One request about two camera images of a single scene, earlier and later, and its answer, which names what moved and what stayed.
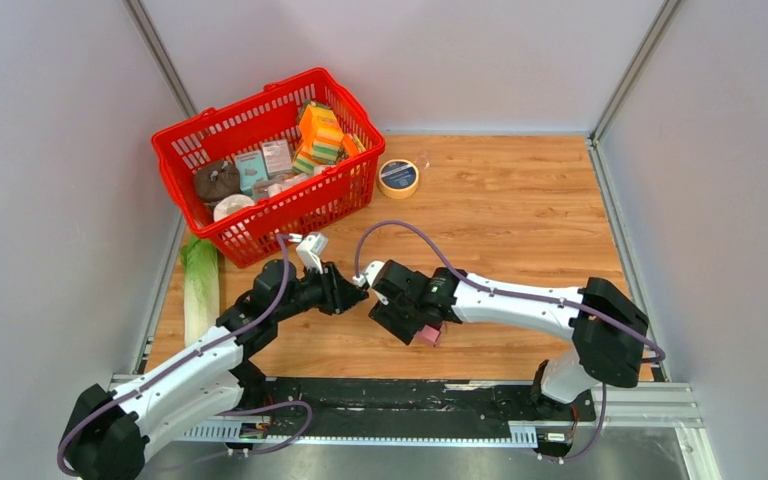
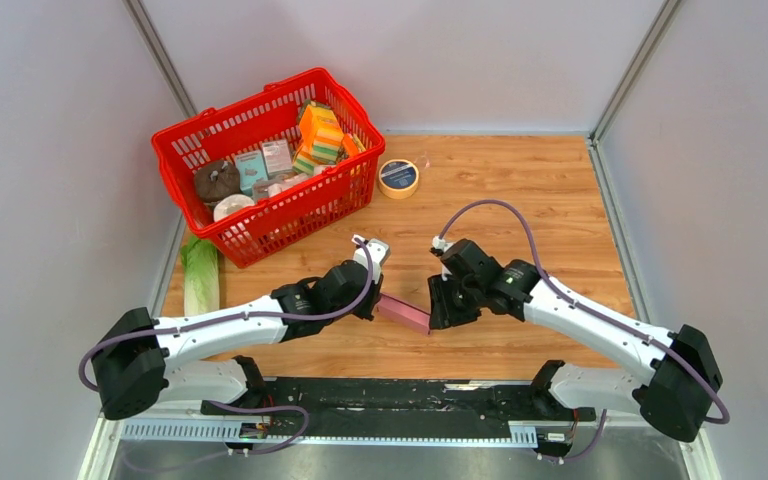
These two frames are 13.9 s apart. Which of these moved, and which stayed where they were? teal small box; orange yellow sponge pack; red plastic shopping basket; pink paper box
Moved: pink paper box
Stayed: teal small box; orange yellow sponge pack; red plastic shopping basket
